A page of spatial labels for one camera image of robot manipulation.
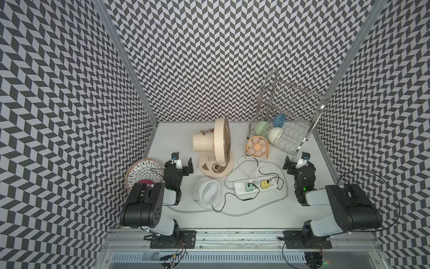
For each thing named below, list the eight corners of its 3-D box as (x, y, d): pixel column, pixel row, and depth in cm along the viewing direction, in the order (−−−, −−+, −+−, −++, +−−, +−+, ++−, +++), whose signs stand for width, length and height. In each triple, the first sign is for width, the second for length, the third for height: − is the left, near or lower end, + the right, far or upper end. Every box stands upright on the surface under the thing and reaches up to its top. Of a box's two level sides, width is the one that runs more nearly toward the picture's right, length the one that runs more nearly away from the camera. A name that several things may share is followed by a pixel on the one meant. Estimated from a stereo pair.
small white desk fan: (196, 208, 83) (192, 200, 73) (198, 187, 90) (195, 176, 81) (220, 208, 83) (220, 200, 73) (221, 187, 90) (220, 176, 81)
